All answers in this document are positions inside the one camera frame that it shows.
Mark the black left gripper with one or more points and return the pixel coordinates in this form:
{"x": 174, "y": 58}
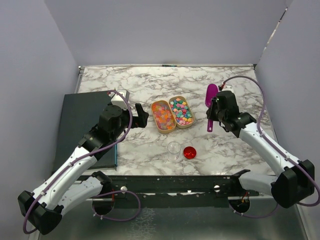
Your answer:
{"x": 141, "y": 120}

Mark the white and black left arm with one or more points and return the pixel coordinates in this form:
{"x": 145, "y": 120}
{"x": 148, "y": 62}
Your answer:
{"x": 44, "y": 207}

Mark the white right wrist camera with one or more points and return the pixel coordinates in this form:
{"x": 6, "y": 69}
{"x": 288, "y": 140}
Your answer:
{"x": 227, "y": 87}

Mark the beige tray opaque star candies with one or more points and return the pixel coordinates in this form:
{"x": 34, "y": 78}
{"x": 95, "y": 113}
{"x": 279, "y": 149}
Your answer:
{"x": 181, "y": 111}

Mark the red round lid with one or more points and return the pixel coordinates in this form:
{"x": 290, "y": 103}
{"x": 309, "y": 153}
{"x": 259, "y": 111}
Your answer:
{"x": 189, "y": 152}

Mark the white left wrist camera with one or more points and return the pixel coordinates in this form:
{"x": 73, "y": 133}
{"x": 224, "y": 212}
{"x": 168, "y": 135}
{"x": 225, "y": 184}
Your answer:
{"x": 117, "y": 100}

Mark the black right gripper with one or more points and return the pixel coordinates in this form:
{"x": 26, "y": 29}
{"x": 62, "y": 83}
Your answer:
{"x": 211, "y": 115}

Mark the beige tray translucent star candies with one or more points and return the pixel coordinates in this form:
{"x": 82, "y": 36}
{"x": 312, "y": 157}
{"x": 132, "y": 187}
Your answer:
{"x": 163, "y": 116}

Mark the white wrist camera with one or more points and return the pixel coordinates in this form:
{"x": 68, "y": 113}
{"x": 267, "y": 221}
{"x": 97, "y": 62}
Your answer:
{"x": 227, "y": 87}
{"x": 117, "y": 100}

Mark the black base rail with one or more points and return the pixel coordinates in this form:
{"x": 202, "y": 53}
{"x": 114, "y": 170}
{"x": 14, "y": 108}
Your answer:
{"x": 172, "y": 191}

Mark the dark box with blue edge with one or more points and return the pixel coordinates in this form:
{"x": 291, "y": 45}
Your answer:
{"x": 80, "y": 112}

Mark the clear plastic cup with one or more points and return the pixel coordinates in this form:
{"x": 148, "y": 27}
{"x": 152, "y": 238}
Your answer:
{"x": 174, "y": 150}

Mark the purple plastic scoop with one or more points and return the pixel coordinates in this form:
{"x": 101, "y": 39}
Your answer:
{"x": 211, "y": 92}

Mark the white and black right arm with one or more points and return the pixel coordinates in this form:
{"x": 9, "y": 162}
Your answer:
{"x": 293, "y": 180}

